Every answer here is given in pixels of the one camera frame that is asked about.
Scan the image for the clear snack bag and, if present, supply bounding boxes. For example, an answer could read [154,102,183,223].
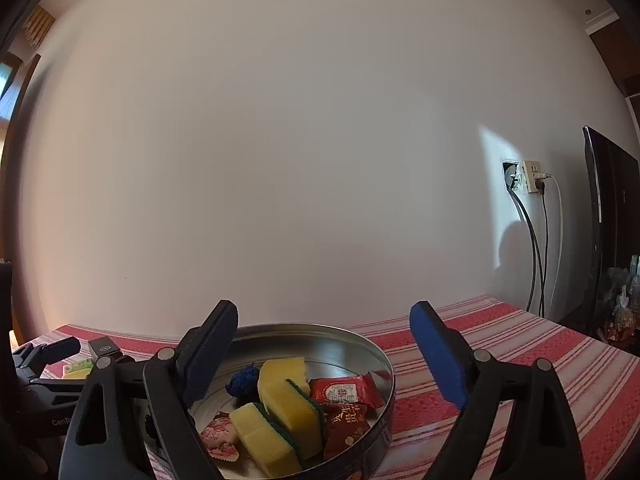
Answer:
[602,287,637,342]

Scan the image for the yellow item on table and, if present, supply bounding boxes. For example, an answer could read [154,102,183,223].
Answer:
[62,358,96,380]

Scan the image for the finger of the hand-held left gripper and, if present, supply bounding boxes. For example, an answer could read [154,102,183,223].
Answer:
[11,337,82,386]
[27,376,96,400]

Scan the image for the black monitor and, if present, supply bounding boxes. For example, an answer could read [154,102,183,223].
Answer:
[582,126,640,339]

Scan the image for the small black box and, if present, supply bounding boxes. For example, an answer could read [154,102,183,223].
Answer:
[87,337,120,361]

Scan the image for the open wall box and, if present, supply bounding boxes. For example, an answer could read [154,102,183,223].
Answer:
[501,158,523,192]

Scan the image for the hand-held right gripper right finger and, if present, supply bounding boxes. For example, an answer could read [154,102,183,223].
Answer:
[409,301,587,480]

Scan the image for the dark blue fuzzy ball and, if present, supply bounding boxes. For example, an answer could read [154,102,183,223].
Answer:
[225,364,262,403]

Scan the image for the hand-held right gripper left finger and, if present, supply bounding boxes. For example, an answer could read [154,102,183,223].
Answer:
[59,300,239,480]

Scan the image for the clear bottles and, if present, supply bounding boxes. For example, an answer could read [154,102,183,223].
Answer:
[626,254,640,311]

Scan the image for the pink white snack packet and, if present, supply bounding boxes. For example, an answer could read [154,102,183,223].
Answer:
[200,410,240,461]

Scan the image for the dark red snack packet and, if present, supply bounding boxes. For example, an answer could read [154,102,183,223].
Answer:
[322,402,372,461]

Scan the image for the round metal tin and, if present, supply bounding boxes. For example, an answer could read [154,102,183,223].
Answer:
[144,322,397,480]

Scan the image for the black power cable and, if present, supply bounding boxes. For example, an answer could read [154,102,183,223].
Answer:
[506,185,538,311]
[535,182,550,317]

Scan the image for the red striped tablecloth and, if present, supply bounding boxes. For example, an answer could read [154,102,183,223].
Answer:
[10,295,640,480]

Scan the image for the white wall outlet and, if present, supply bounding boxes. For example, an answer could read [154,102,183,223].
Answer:
[521,160,544,194]

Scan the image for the yellow sponge with green pad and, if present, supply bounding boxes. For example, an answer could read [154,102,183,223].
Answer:
[257,356,308,397]
[263,379,327,461]
[229,402,304,479]

